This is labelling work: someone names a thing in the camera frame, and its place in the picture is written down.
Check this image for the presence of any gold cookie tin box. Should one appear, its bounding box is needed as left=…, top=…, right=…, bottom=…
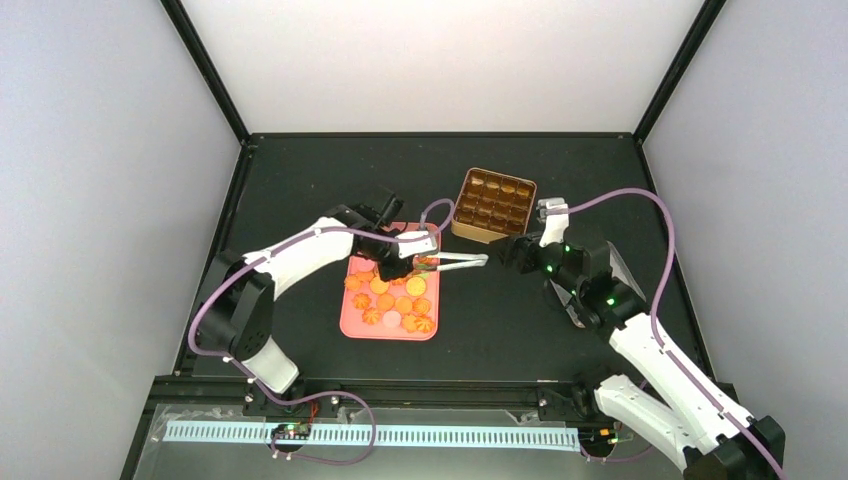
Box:
left=451, top=167, right=537, bottom=244

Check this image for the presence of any pink plastic tray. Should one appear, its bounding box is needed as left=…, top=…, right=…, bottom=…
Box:
left=339, top=256, right=441, bottom=342

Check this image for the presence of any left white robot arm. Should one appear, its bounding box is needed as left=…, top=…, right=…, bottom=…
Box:
left=187, top=198, right=488, bottom=394

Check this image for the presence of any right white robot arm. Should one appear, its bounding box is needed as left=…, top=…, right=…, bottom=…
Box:
left=491, top=231, right=786, bottom=479

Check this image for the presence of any large round sugar cookie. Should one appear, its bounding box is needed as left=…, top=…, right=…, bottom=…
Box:
left=405, top=276, right=427, bottom=297

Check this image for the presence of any pink round cookie lower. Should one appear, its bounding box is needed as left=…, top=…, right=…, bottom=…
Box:
left=382, top=310, right=403, bottom=328

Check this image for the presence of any orange swirl cookie bottom left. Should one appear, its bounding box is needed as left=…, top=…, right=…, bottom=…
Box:
left=362, top=307, right=383, bottom=325

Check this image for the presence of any orange swirl cookie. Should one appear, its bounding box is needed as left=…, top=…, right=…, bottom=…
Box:
left=362, top=307, right=383, bottom=325
left=414, top=315, right=436, bottom=334

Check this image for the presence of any orange swirl cookie bottom right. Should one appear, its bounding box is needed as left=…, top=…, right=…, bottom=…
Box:
left=414, top=315, right=436, bottom=334

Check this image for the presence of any right circuit board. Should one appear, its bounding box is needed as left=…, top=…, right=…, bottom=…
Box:
left=578, top=428, right=619, bottom=445

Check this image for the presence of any circuit board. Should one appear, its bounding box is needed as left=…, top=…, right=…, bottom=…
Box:
left=578, top=428, right=619, bottom=445
left=271, top=423, right=312, bottom=442

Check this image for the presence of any left circuit board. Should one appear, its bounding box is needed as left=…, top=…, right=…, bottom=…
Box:
left=271, top=423, right=312, bottom=442

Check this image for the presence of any clear plastic sheet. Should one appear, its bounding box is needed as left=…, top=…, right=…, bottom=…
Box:
left=134, top=440, right=680, bottom=479

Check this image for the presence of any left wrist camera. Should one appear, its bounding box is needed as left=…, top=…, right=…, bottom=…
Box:
left=396, top=230, right=439, bottom=259

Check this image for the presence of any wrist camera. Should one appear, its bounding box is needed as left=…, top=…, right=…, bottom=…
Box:
left=536, top=197, right=570, bottom=248
left=396, top=230, right=439, bottom=259

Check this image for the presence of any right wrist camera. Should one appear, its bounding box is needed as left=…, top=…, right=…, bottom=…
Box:
left=536, top=197, right=570, bottom=248

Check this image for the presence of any white slotted cable rail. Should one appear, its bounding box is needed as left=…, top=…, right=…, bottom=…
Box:
left=154, top=420, right=581, bottom=452

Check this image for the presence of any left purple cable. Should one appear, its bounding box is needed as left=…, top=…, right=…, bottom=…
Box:
left=187, top=198, right=457, bottom=465

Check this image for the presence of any purple cable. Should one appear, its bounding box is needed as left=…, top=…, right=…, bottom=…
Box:
left=563, top=187, right=790, bottom=480
left=187, top=198, right=457, bottom=465

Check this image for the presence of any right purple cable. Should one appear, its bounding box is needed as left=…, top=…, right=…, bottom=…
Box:
left=563, top=187, right=790, bottom=480

